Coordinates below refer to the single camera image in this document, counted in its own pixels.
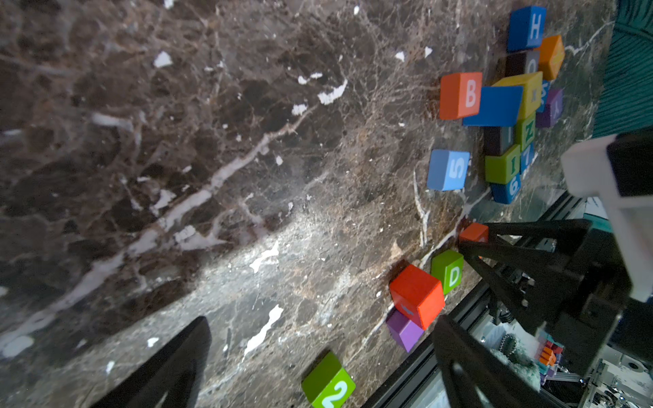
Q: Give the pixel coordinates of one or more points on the blue 7 block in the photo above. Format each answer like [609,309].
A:
[526,158]

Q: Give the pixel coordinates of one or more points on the purple block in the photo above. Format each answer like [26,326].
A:
[552,109]
[404,331]

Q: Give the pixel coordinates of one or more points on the red block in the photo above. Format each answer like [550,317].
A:
[418,296]

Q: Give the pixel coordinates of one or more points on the black block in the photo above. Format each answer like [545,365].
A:
[497,140]

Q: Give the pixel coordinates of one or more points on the green I block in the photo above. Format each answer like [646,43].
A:
[502,169]

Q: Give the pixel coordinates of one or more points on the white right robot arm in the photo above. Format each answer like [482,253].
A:
[616,169]

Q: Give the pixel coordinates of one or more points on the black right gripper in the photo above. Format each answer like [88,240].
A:
[580,294]

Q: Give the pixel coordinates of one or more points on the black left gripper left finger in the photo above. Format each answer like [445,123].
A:
[172,377]

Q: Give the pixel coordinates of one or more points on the blue 6 block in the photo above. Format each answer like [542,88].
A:
[505,194]

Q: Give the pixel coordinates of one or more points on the green 2 block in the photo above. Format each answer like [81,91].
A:
[328,385]

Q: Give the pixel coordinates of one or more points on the orange R block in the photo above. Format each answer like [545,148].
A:
[475,232]

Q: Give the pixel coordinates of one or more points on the light blue 5 block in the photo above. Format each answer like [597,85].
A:
[448,170]

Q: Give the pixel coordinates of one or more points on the orange B block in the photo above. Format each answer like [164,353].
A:
[460,95]

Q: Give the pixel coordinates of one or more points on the blue H block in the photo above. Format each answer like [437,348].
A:
[526,28]

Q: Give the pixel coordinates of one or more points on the green D block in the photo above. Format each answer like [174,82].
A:
[448,267]

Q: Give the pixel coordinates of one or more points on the purple block right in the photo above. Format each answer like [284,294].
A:
[552,109]

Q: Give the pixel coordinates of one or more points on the orange yellow block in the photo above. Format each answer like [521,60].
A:
[552,54]

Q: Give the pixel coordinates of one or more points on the blue plain block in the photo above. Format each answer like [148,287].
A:
[500,107]

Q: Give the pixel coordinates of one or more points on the green N block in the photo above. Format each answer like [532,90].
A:
[525,131]

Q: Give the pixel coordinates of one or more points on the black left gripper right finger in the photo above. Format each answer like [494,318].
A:
[469,370]

